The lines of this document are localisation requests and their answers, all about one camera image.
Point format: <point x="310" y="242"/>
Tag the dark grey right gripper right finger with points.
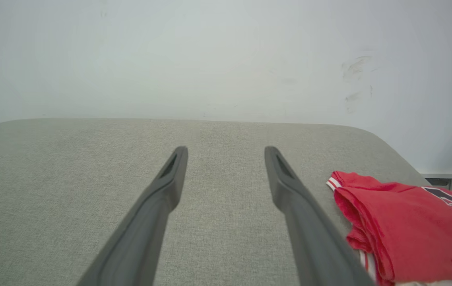
<point x="313" y="238"/>

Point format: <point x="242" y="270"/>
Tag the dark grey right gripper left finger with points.
<point x="138" y="234"/>

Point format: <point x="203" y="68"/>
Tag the red t-shirt with striped trim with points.
<point x="416" y="226"/>

